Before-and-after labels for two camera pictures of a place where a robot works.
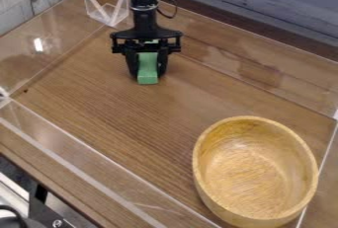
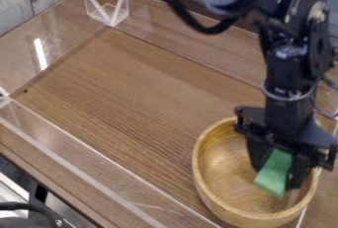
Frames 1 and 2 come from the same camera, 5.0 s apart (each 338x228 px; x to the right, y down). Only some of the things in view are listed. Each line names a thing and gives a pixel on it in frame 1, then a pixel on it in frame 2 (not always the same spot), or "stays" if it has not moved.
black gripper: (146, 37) -> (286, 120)
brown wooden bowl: (255, 170) stays
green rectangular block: (148, 68) -> (273, 175)
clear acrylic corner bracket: (107, 13) stays
